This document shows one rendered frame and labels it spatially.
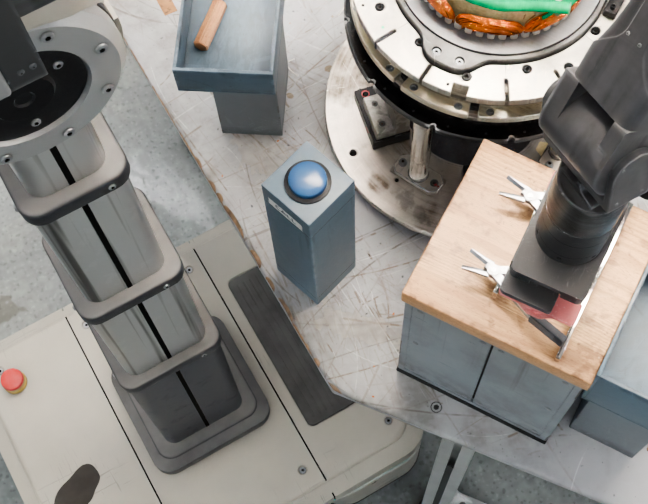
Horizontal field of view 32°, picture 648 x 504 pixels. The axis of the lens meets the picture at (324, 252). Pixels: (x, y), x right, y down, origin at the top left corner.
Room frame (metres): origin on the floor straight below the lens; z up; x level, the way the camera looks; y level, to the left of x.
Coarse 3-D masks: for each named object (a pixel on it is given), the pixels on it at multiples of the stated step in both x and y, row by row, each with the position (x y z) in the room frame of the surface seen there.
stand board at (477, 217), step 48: (480, 192) 0.46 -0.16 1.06; (432, 240) 0.42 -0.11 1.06; (480, 240) 0.41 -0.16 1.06; (624, 240) 0.40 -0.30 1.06; (432, 288) 0.36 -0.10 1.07; (480, 288) 0.36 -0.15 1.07; (624, 288) 0.35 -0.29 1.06; (480, 336) 0.32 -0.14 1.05; (528, 336) 0.31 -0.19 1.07; (576, 336) 0.30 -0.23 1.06; (576, 384) 0.26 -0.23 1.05
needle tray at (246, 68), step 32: (192, 0) 0.75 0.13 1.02; (256, 0) 0.74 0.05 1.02; (192, 32) 0.70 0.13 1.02; (224, 32) 0.70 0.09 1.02; (256, 32) 0.70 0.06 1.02; (192, 64) 0.66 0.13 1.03; (224, 64) 0.66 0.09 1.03; (256, 64) 0.66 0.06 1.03; (224, 96) 0.70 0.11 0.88; (256, 96) 0.70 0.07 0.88; (224, 128) 0.70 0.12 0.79; (256, 128) 0.70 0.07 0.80
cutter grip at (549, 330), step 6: (534, 318) 0.32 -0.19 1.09; (534, 324) 0.31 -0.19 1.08; (540, 324) 0.31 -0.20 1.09; (546, 324) 0.31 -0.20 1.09; (552, 324) 0.31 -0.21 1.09; (540, 330) 0.31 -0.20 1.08; (546, 330) 0.30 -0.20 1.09; (552, 330) 0.30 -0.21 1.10; (558, 330) 0.30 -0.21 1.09; (546, 336) 0.30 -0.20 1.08; (552, 336) 0.30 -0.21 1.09; (558, 336) 0.30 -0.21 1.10; (564, 336) 0.30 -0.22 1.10; (558, 342) 0.29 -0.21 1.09; (564, 342) 0.29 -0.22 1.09
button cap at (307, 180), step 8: (296, 168) 0.52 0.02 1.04; (304, 168) 0.52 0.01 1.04; (312, 168) 0.51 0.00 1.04; (320, 168) 0.51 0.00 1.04; (296, 176) 0.51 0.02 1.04; (304, 176) 0.51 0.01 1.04; (312, 176) 0.51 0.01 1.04; (320, 176) 0.50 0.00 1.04; (296, 184) 0.50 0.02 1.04; (304, 184) 0.50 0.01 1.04; (312, 184) 0.50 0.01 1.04; (320, 184) 0.50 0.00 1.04; (296, 192) 0.49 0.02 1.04; (304, 192) 0.49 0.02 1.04; (312, 192) 0.49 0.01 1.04; (320, 192) 0.49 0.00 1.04
